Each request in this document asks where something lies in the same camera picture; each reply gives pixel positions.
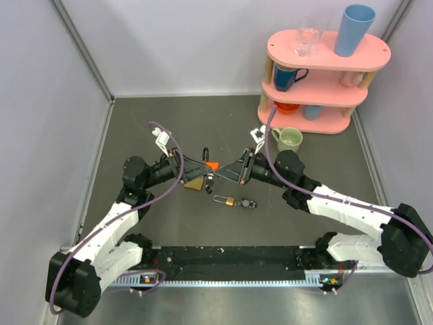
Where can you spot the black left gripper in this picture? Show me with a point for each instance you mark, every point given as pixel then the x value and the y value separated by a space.
pixel 192 170

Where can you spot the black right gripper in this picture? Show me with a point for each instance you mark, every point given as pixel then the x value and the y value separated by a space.
pixel 238 171

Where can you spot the large brass padlock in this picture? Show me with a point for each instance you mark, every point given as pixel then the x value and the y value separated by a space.
pixel 196 184

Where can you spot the orange black hook lock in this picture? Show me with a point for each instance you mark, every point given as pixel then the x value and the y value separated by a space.
pixel 206 158

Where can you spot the small padlock keys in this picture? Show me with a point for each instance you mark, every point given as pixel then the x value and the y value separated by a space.
pixel 209 183

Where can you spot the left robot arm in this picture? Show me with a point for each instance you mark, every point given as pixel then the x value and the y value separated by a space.
pixel 77 278

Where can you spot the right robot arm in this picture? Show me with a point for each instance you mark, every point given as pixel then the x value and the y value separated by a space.
pixel 397 237

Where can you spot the small brass padlock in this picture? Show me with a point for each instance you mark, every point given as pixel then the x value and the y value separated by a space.
pixel 229 201

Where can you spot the light green mug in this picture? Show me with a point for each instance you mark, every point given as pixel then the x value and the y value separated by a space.
pixel 287 139

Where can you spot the orange bowl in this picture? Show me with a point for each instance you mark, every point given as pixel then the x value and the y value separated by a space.
pixel 286 108

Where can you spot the small light blue cup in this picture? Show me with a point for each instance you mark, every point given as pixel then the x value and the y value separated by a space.
pixel 312 112

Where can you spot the dark blue mug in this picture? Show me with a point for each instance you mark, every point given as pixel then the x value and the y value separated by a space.
pixel 284 77

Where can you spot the pink three-tier shelf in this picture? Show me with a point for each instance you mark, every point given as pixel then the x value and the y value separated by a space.
pixel 322 86

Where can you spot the pink mug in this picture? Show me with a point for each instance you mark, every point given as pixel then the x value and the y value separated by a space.
pixel 351 78

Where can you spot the clear drinking glass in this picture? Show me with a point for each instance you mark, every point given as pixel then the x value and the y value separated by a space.
pixel 308 35

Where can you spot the light blue tall cup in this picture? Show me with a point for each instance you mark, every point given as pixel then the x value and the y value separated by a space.
pixel 355 22

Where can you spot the black white keychain charm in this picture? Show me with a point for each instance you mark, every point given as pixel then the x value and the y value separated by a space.
pixel 246 204

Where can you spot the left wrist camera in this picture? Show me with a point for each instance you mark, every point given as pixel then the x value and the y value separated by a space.
pixel 162 138

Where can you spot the aluminium frame rail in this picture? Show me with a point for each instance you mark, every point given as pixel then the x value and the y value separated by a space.
pixel 376 263

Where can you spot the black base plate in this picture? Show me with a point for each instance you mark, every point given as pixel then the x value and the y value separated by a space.
pixel 229 263

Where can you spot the grey slotted cable duct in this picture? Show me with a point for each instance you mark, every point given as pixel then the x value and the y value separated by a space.
pixel 146 280

